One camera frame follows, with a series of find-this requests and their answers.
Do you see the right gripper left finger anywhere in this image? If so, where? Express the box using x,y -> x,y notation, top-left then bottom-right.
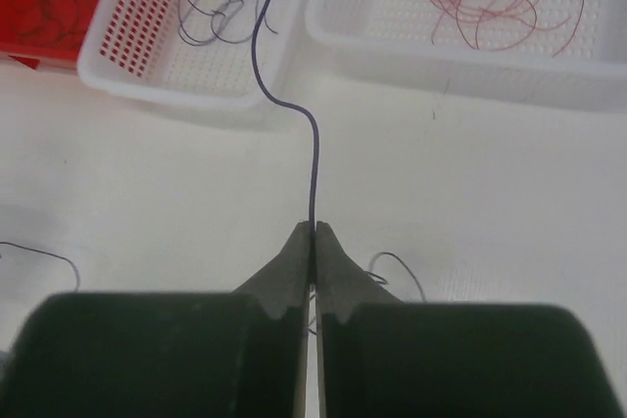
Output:
231,222 -> 313,417

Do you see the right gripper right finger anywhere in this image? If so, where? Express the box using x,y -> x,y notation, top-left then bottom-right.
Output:
314,221 -> 407,417

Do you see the coloured wire bundle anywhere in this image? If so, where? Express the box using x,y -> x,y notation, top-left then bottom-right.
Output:
198,0 -> 323,224

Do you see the white middle mesh basket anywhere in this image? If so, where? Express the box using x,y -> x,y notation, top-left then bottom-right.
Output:
77,0 -> 305,110

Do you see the white mesh basket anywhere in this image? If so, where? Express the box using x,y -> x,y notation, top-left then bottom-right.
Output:
306,0 -> 626,111
77,0 -> 305,110

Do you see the white right mesh basket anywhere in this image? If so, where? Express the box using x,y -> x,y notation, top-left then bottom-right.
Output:
306,0 -> 626,111

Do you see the red plastic tray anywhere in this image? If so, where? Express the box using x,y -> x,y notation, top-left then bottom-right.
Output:
1,0 -> 99,70

